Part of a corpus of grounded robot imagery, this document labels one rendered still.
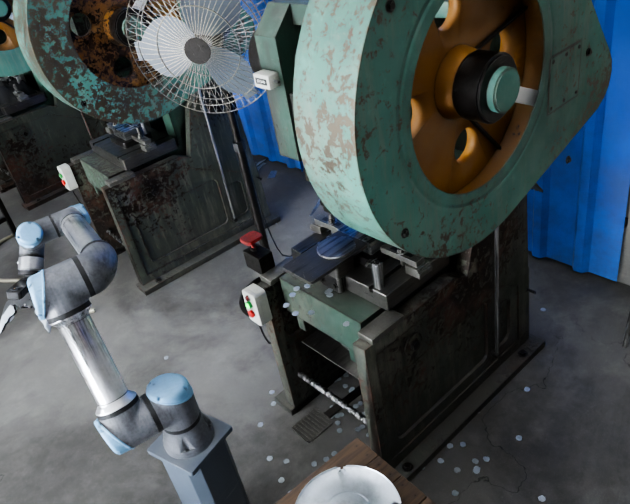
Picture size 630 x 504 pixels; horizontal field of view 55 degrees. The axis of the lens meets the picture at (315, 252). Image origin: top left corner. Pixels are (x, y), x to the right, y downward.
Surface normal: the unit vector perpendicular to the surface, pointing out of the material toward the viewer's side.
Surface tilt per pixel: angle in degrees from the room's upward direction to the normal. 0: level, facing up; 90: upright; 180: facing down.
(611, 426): 0
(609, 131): 90
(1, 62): 90
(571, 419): 0
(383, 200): 90
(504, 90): 90
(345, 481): 0
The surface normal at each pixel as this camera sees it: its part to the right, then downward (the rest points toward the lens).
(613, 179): -0.73, 0.47
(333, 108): -0.75, 0.27
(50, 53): 0.64, 0.34
